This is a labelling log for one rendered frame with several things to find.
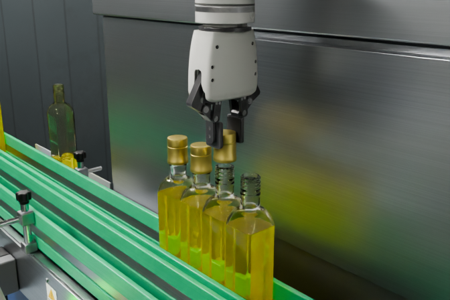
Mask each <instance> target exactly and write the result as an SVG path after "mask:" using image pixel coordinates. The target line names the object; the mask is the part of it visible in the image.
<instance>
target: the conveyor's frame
mask: <svg viewBox="0 0 450 300"><path fill-rule="evenodd" d="M22 241H24V238H22V237H21V236H20V235H19V234H18V233H16V231H14V230H13V229H12V228H11V227H10V226H4V227H2V228H0V246H2V247H3V248H4V249H5V250H6V251H7V252H8V253H9V254H10V255H12V256H13V257H14V258H15V260H16V266H17V277H18V283H19V290H20V291H21V292H22V293H23V294H24V295H25V296H26V297H27V298H28V299H29V300H94V299H93V298H92V297H91V296H90V295H89V294H88V293H86V292H85V291H84V290H83V289H81V288H80V287H79V286H78V285H77V284H76V283H75V282H74V281H73V280H71V279H70V278H69V277H68V276H66V275H65V274H64V273H63V272H62V271H61V270H60V269H59V268H58V267H56V266H55V265H54V264H53V263H51V262H50V261H49V260H48V259H47V258H46V257H45V256H44V255H42V254H41V253H40V252H39V251H35V254H34V255H33V256H30V255H29V254H25V253H24V252H23V251H22V250H21V242H22Z"/></svg>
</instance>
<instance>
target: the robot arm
mask: <svg viewBox="0 0 450 300"><path fill-rule="evenodd" d="M195 17H196V22H197V23H203V25H199V29H198V30H194V34H193V37H192V44H191V48H190V60H189V73H188V91H189V97H188V99H187V102H186V105H187V106H188V107H190V108H192V109H194V110H196V111H197V112H198V113H199V114H200V115H201V116H202V119H203V120H206V145H208V146H211V147H214V148H217V149H221V148H223V123H222V122H219V120H220V112H221V105H222V101H224V100H229V106H230V113H231V114H228V115H227V129H230V130H233V131H236V142H237V143H243V142H244V117H246V116H247V114H248V108H249V107H250V105H251V104H252V102H253V100H254V99H255V98H256V97H257V96H258V95H259V94H260V90H259V87H258V85H257V78H258V66H257V53H256V42H255V36H254V30H253V29H252V26H251V25H247V23H254V22H255V0H195ZM201 98H204V99H203V103H201ZM237 100H238V102H237ZM211 104H213V106H212V110H211Z"/></svg>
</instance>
